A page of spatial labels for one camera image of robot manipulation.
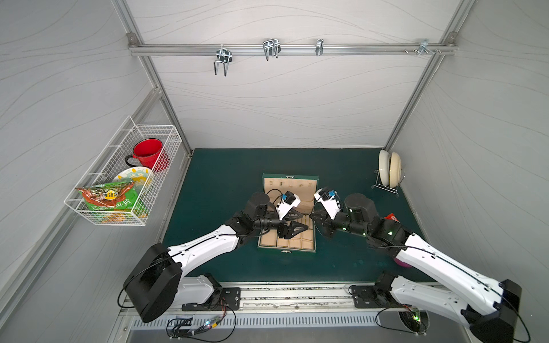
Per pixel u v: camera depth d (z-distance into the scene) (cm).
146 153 66
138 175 67
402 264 51
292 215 71
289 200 65
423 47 77
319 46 73
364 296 74
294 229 66
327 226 61
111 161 65
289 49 79
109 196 55
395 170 93
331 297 75
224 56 78
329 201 60
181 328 69
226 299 73
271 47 77
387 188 101
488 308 39
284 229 65
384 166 93
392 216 93
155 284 41
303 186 86
